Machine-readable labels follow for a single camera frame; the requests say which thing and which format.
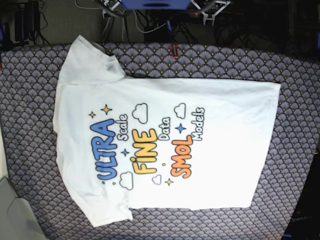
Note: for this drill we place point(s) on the white printed T-shirt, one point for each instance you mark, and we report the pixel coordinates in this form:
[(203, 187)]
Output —
[(127, 143)]

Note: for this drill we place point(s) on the patterned fan-motif tablecloth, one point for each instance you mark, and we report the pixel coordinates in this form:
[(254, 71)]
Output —
[(28, 80)]

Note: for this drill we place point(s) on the blue box overhead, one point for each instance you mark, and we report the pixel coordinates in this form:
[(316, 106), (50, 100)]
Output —
[(156, 4)]

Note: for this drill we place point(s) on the black power strip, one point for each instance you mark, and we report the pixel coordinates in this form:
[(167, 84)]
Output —
[(211, 15)]

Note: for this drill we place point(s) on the red table clamp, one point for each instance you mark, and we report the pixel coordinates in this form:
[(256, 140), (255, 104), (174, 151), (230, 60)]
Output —
[(174, 52)]

